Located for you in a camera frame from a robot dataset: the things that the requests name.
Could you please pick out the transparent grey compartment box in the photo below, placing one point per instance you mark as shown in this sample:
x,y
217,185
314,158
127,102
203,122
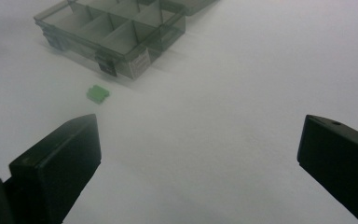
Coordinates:
x,y
118,34

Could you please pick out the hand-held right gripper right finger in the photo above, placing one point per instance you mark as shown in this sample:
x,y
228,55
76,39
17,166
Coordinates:
x,y
341,155

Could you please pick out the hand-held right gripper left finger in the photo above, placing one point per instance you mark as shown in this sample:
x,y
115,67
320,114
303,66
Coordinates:
x,y
56,168

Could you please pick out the small green plastic connector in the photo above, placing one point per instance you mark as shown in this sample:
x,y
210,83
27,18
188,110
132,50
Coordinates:
x,y
97,94

